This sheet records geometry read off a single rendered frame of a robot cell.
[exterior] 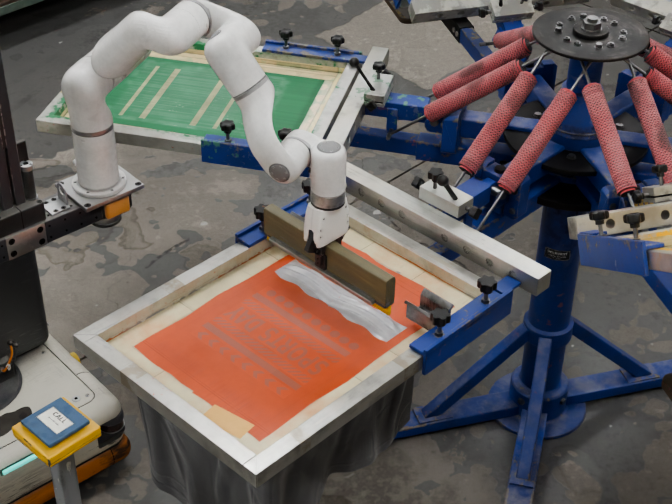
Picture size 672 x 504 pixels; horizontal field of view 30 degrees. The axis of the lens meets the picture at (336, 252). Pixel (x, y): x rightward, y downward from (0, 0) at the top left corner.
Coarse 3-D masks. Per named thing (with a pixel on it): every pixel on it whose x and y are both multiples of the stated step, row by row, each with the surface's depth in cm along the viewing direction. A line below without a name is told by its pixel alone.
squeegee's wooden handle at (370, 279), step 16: (272, 208) 284; (272, 224) 285; (288, 224) 280; (288, 240) 283; (304, 240) 278; (336, 256) 272; (352, 256) 270; (336, 272) 275; (352, 272) 271; (368, 272) 267; (384, 272) 266; (368, 288) 269; (384, 288) 265; (384, 304) 267
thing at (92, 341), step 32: (352, 224) 309; (384, 224) 306; (224, 256) 295; (416, 256) 297; (160, 288) 285; (192, 288) 288; (128, 320) 277; (96, 352) 267; (416, 352) 268; (128, 384) 262; (160, 384) 259; (384, 384) 260; (192, 416) 251; (320, 416) 252; (352, 416) 256; (224, 448) 244; (288, 448) 245; (256, 480) 240
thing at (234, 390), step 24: (408, 288) 291; (336, 312) 284; (360, 336) 277; (408, 336) 277; (360, 360) 271; (216, 384) 264; (240, 384) 264; (312, 384) 265; (336, 384) 265; (240, 408) 258; (264, 408) 259; (288, 408) 259; (264, 432) 253
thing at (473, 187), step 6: (468, 180) 313; (474, 180) 313; (462, 186) 310; (468, 186) 310; (474, 186) 310; (480, 186) 310; (486, 186) 310; (468, 192) 308; (474, 192) 308; (480, 192) 308; (486, 192) 310; (474, 198) 307; (480, 198) 309; (486, 198) 312; (474, 204) 308; (480, 204) 311; (450, 216) 302; (462, 216) 307
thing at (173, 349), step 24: (240, 288) 290; (288, 288) 291; (192, 312) 283; (216, 312) 283; (312, 312) 284; (168, 336) 276; (192, 336) 277; (168, 360) 270; (192, 360) 270; (216, 360) 270; (192, 384) 264
